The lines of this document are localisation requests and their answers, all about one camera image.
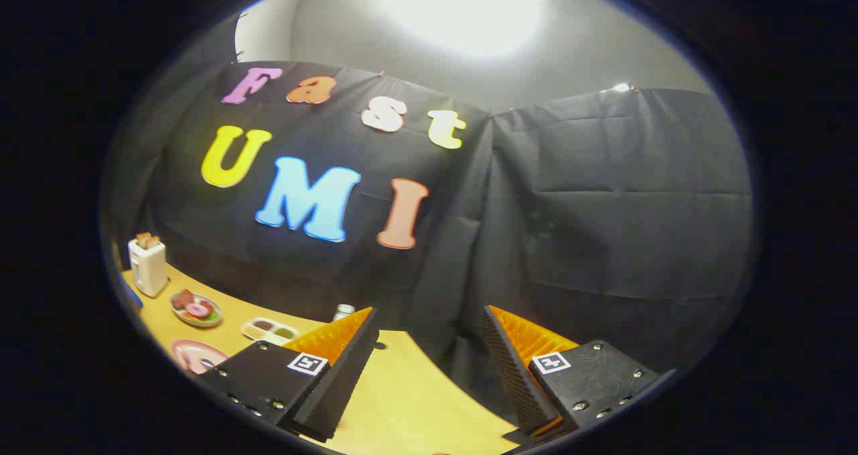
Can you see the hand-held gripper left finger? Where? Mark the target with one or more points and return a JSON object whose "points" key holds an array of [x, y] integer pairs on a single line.
{"points": [[348, 374]]}

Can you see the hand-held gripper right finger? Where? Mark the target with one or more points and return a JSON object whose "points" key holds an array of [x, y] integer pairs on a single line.
{"points": [[513, 374]]}

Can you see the white drink bottle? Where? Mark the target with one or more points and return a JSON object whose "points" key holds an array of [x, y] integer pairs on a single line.
{"points": [[344, 311]]}

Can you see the pile of green beans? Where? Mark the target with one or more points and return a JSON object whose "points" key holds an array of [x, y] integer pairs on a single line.
{"points": [[285, 332]]}

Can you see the white divided tray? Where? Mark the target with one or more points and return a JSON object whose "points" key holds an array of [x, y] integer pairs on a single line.
{"points": [[269, 336]]}

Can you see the pile of yellow soybeans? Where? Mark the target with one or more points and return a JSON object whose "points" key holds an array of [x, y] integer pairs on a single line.
{"points": [[254, 333]]}

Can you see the green lettuce leaf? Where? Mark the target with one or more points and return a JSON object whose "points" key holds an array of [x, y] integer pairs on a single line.
{"points": [[213, 316]]}

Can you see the pink plate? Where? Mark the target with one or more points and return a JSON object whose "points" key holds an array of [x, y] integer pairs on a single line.
{"points": [[191, 354]]}

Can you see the pink ham slice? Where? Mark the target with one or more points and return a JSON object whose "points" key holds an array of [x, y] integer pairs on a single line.
{"points": [[198, 309]]}

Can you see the white oval food dish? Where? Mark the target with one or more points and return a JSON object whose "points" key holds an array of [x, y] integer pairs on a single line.
{"points": [[184, 317]]}

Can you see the long brown meat piece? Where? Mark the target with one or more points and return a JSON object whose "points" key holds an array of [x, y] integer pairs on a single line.
{"points": [[181, 299]]}

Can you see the white toaster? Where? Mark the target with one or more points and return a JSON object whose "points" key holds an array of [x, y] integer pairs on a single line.
{"points": [[149, 271]]}

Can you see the toast slice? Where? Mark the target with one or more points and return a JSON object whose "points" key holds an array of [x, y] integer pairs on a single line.
{"points": [[147, 240]]}

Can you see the ceiling light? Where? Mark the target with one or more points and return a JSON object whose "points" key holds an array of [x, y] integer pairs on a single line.
{"points": [[462, 6]]}

